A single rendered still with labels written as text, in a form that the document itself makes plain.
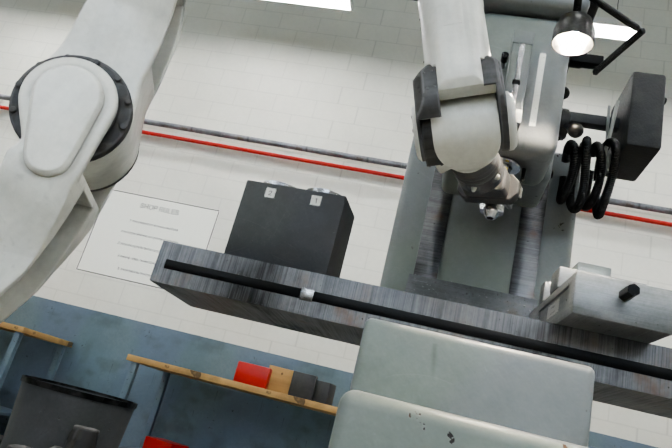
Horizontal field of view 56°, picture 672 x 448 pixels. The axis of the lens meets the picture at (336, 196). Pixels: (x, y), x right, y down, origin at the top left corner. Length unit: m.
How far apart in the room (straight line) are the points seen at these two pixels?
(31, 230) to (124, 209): 5.66
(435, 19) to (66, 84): 0.47
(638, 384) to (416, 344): 0.38
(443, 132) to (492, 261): 0.87
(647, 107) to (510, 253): 0.48
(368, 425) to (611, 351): 0.50
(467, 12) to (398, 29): 5.91
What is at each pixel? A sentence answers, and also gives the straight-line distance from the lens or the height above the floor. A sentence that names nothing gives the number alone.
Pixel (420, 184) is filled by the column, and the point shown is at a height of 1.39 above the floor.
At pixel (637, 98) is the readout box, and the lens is 1.72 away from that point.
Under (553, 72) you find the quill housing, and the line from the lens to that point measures 1.36.
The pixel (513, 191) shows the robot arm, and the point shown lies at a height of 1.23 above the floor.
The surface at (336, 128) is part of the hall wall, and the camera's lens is 6.20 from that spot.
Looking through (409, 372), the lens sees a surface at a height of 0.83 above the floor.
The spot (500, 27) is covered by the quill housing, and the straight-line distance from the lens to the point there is 1.40.
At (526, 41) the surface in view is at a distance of 1.34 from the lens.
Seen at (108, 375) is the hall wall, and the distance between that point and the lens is 6.06.
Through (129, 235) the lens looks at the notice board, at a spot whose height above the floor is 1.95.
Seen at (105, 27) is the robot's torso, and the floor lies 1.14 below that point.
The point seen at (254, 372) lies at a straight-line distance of 5.01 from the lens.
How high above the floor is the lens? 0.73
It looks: 20 degrees up
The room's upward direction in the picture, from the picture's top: 15 degrees clockwise
